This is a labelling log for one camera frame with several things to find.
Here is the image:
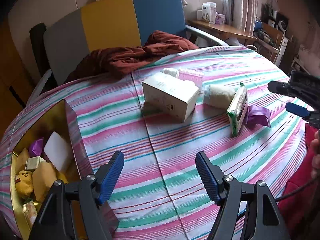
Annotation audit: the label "yellow sponge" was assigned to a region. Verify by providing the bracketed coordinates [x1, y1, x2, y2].
[33, 161, 57, 202]

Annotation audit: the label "white foam block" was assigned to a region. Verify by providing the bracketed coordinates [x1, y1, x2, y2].
[43, 132, 73, 172]

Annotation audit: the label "cream knitted sock roll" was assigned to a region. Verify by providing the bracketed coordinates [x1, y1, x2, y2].
[203, 85, 236, 110]

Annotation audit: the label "small green white carton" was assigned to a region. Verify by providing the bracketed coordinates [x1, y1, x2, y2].
[25, 156, 46, 172]

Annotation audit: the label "yellow snack bag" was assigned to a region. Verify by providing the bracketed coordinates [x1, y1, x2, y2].
[15, 170, 34, 199]

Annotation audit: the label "pink plastic bottle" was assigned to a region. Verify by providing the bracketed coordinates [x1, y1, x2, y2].
[178, 68, 204, 89]

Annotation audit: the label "small white plastic wad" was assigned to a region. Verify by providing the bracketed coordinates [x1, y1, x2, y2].
[163, 68, 179, 78]

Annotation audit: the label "white plastic bag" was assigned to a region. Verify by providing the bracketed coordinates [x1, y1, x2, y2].
[22, 200, 37, 229]

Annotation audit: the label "thick yellow sponge block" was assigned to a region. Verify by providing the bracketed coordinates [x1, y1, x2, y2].
[15, 148, 30, 173]

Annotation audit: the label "person right hand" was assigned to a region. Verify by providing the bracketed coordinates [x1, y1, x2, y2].
[310, 131, 320, 178]

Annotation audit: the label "purple ribbon wrapper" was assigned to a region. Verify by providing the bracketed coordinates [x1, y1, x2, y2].
[244, 105, 271, 128]

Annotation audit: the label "cluttered chair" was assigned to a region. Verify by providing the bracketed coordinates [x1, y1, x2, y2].
[253, 18, 289, 67]

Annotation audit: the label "gold lined red box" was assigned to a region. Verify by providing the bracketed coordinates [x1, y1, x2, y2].
[10, 100, 124, 239]

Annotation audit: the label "striped bed sheet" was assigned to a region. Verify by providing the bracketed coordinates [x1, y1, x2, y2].
[1, 47, 306, 239]

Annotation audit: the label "red garment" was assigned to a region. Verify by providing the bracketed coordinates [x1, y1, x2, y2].
[278, 124, 319, 235]

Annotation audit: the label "wooden bedside table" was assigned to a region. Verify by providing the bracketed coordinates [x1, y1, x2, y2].
[188, 20, 257, 42]

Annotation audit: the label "pink patterned curtain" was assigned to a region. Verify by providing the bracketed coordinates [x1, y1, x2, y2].
[225, 0, 258, 35]

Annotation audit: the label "white boxes on table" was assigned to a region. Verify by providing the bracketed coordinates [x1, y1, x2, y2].
[197, 2, 225, 24]

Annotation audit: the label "white cardboard box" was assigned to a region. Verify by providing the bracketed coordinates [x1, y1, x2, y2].
[142, 72, 200, 122]

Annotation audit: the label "dark red blanket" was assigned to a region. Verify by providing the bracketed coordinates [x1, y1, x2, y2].
[65, 30, 198, 83]

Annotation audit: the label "grey yellow blue headboard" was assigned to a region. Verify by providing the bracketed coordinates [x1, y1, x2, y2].
[44, 0, 186, 85]

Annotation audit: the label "grey bed side rail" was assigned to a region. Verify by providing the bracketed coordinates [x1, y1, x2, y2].
[185, 25, 228, 46]

